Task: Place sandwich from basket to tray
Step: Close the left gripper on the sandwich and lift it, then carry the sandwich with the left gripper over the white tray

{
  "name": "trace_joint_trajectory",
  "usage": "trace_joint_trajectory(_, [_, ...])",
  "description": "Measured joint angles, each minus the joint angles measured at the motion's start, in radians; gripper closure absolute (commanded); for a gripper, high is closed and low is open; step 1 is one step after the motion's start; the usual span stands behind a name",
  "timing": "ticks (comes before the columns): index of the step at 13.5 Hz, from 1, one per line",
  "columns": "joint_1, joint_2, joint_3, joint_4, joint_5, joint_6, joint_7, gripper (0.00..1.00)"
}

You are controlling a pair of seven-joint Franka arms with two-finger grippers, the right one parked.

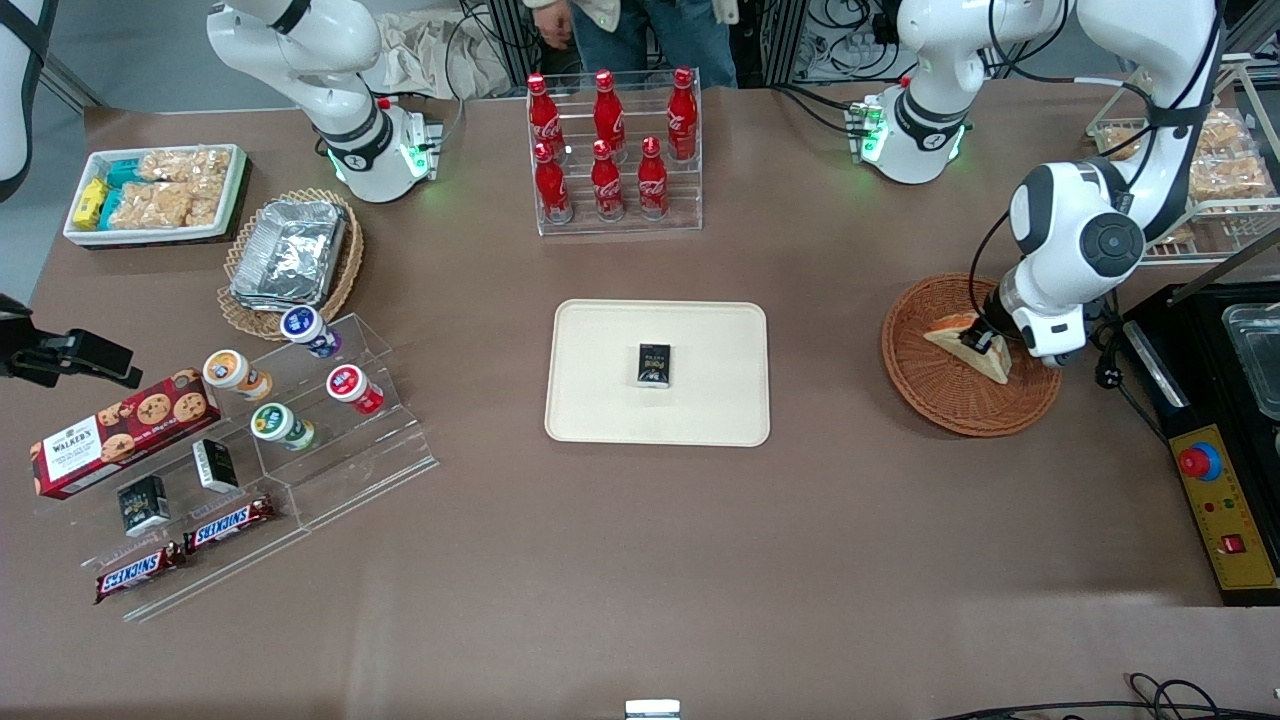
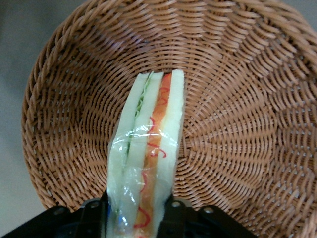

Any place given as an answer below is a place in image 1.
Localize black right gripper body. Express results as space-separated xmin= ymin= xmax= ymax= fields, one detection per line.
xmin=0 ymin=293 xmax=61 ymax=387

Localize triangular sandwich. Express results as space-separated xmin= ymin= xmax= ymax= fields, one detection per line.
xmin=922 ymin=312 xmax=1013 ymax=385

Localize brown round wicker basket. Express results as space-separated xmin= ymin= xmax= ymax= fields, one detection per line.
xmin=881 ymin=273 xmax=1063 ymax=438

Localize light wicker basket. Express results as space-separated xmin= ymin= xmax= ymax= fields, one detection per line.
xmin=217 ymin=188 xmax=365 ymax=342

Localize cream plastic serving tray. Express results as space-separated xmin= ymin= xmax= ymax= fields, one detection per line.
xmin=544 ymin=299 xmax=772 ymax=448

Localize red tartan Walkers cookie box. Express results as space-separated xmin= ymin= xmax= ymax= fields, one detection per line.
xmin=30 ymin=368 xmax=223 ymax=500

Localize white rectangular snack bin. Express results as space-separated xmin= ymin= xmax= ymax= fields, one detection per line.
xmin=62 ymin=144 xmax=249 ymax=248

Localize orange lid gum jar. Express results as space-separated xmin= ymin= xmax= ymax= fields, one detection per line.
xmin=203 ymin=349 xmax=273 ymax=401

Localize yellow snack pack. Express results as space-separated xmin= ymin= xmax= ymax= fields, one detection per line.
xmin=72 ymin=177 xmax=109 ymax=229

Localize clear bag of crackers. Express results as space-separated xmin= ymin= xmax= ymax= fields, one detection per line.
xmin=138 ymin=148 xmax=232 ymax=184
xmin=108 ymin=180 xmax=224 ymax=230

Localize black countertop appliance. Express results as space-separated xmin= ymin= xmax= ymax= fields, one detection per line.
xmin=1120 ymin=280 xmax=1280 ymax=471

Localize green lid gum jar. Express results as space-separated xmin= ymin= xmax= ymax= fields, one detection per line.
xmin=250 ymin=402 xmax=316 ymax=452

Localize brown Snickers chocolate bar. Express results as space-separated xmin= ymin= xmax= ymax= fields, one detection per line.
xmin=94 ymin=542 xmax=188 ymax=605
xmin=183 ymin=495 xmax=276 ymax=554

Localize purple lid gum jar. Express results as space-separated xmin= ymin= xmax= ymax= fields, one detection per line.
xmin=279 ymin=304 xmax=343 ymax=359

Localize clear glass container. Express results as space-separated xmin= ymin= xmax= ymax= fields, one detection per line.
xmin=1220 ymin=303 xmax=1280 ymax=421

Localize stack of foil trays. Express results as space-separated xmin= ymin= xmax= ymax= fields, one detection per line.
xmin=230 ymin=199 xmax=348 ymax=311

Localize bag of golden snacks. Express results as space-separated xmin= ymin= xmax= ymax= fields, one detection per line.
xmin=1185 ymin=155 xmax=1277 ymax=217
xmin=1100 ymin=108 xmax=1251 ymax=163

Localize red lid gum jar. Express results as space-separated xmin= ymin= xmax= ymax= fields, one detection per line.
xmin=326 ymin=364 xmax=385 ymax=415

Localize yellow emergency stop control box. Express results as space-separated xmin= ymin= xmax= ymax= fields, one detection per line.
xmin=1168 ymin=424 xmax=1280 ymax=608

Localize clear acrylic stepped display stand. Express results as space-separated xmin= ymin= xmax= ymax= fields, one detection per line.
xmin=35 ymin=312 xmax=441 ymax=623

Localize red cola bottle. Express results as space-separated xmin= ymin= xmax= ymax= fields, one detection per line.
xmin=533 ymin=142 xmax=574 ymax=224
xmin=590 ymin=139 xmax=625 ymax=221
xmin=593 ymin=69 xmax=627 ymax=151
xmin=667 ymin=67 xmax=699 ymax=161
xmin=637 ymin=137 xmax=669 ymax=219
xmin=527 ymin=72 xmax=566 ymax=151

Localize clear acrylic bottle rack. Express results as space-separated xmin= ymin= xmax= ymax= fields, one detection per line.
xmin=527 ymin=68 xmax=704 ymax=238

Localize person in blue jeans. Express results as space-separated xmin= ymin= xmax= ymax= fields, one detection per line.
xmin=520 ymin=0 xmax=741 ymax=89

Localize crumpled white cloth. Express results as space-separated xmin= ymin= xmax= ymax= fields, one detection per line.
xmin=375 ymin=10 xmax=513 ymax=101

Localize black cable with plug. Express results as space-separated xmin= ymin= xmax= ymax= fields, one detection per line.
xmin=1093 ymin=300 xmax=1173 ymax=443

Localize white wire rack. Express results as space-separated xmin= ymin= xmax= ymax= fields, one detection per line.
xmin=1088 ymin=55 xmax=1280 ymax=266

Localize aluminium frame with cables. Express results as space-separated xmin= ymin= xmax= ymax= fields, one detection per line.
xmin=735 ymin=0 xmax=906 ymax=91

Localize black floor cable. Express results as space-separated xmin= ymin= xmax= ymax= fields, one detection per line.
xmin=930 ymin=672 xmax=1280 ymax=720

